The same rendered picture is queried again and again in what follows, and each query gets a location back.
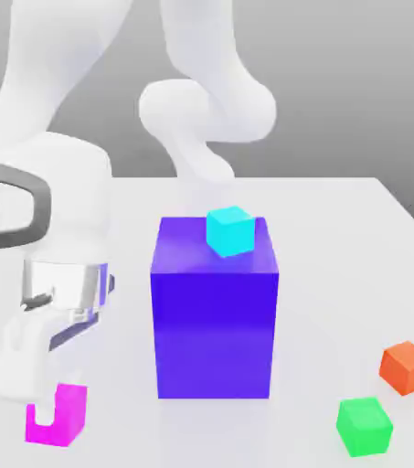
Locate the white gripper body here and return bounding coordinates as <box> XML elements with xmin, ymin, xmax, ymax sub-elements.
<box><xmin>0</xmin><ymin>308</ymin><xmax>101</xmax><ymax>403</ymax></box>

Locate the small orange cube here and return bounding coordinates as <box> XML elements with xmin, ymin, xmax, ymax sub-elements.
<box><xmin>378</xmin><ymin>340</ymin><xmax>414</xmax><ymax>397</ymax></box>

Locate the small magenta cube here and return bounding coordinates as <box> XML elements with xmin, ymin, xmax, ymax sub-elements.
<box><xmin>24</xmin><ymin>382</ymin><xmax>89</xmax><ymax>448</ymax></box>

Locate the small green cube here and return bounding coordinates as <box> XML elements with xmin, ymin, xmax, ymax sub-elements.
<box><xmin>335</xmin><ymin>396</ymin><xmax>394</xmax><ymax>458</ymax></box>

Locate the large purple box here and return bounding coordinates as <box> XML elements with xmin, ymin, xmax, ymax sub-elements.
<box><xmin>149</xmin><ymin>216</ymin><xmax>280</xmax><ymax>400</ymax></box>

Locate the small cyan cube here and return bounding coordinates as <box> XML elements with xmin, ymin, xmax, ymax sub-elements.
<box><xmin>205</xmin><ymin>205</ymin><xmax>256</xmax><ymax>259</ymax></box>

